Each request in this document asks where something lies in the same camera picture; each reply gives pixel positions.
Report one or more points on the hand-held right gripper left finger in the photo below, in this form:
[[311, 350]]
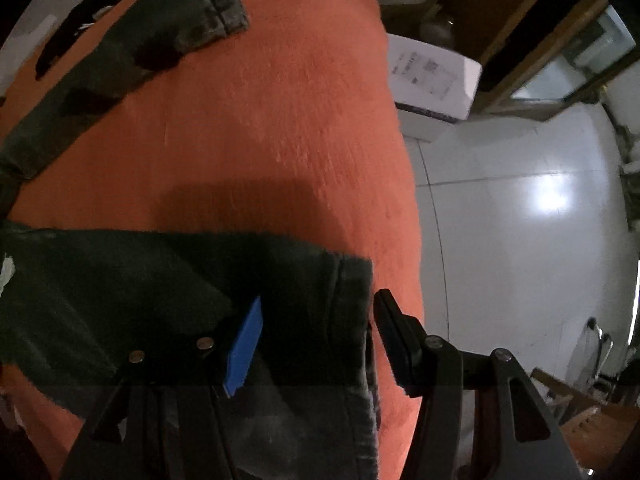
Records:
[[245, 350]]

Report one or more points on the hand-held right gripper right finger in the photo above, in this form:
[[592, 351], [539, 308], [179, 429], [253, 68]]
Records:
[[400, 350]]

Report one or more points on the dark pants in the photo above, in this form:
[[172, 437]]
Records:
[[125, 290]]

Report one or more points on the wooden chair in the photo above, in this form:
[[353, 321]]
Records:
[[590, 425]]

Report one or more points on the orange blanket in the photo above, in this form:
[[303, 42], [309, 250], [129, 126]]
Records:
[[280, 125]]

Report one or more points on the white cardboard box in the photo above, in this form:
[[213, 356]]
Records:
[[430, 75]]

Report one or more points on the brown wooden wardrobe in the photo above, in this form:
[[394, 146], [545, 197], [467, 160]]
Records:
[[480, 5]]

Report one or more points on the black printed garment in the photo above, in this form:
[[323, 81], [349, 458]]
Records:
[[75, 25]]

